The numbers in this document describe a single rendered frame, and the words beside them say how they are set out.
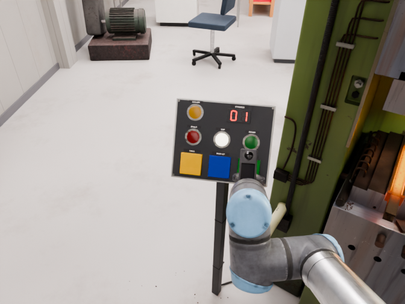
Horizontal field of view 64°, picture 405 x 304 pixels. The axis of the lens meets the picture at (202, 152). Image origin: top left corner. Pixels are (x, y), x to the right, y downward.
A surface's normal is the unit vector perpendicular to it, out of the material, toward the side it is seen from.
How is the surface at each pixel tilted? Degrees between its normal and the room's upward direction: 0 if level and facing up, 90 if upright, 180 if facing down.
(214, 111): 60
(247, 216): 55
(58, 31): 90
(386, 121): 90
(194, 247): 0
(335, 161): 90
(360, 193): 90
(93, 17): 78
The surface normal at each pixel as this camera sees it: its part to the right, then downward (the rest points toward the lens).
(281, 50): -0.10, 0.59
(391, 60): -0.56, 0.49
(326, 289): -0.87, -0.47
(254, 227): -0.14, 0.02
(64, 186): 0.00, -0.80
